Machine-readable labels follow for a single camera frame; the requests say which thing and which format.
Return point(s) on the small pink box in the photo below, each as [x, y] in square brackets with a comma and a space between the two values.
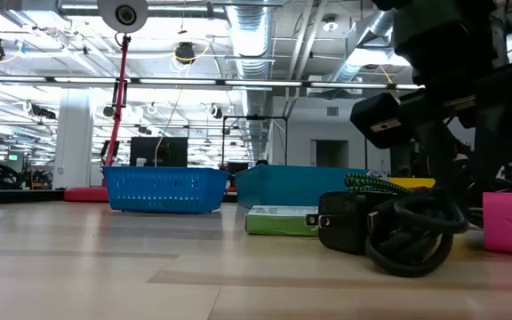
[505, 222]

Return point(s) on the black cabinet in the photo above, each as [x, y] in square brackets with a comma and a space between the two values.
[171, 152]

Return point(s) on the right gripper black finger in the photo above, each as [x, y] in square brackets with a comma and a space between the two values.
[389, 120]
[500, 111]

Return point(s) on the red desk lamp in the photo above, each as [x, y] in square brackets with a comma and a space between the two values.
[120, 89]

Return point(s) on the black wall charger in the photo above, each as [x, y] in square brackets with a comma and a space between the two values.
[340, 222]

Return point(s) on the white square pillar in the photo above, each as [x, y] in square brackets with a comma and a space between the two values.
[73, 142]

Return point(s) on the person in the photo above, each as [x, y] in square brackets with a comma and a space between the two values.
[262, 162]

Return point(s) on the blue perforated plastic basket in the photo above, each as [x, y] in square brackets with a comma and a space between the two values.
[162, 191]

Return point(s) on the white green card reader box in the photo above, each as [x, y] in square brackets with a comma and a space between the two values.
[278, 224]

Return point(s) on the yellow perforated plastic basket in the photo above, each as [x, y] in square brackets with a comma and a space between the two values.
[416, 182]

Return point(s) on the silver ventilation duct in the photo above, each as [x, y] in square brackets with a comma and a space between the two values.
[251, 40]

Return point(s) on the teal plastic bin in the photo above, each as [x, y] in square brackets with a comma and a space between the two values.
[291, 186]

